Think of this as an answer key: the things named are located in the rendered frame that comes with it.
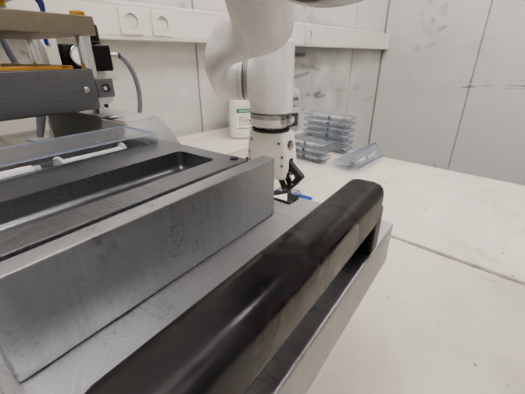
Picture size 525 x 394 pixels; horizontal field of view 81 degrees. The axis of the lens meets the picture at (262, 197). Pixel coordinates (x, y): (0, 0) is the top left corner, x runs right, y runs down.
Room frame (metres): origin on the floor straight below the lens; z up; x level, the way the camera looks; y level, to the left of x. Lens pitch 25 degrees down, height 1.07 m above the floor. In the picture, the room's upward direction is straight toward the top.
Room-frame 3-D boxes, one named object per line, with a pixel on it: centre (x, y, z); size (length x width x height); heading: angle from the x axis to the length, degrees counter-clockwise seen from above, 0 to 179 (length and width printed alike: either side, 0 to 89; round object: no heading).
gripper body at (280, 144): (0.63, -0.02, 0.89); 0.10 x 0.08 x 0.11; 53
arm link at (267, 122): (0.63, -0.02, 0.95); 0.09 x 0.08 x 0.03; 53
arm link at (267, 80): (0.63, -0.01, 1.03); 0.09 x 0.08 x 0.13; 83
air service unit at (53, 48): (0.61, 0.32, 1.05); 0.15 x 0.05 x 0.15; 144
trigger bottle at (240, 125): (1.14, 0.08, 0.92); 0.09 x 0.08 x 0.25; 38
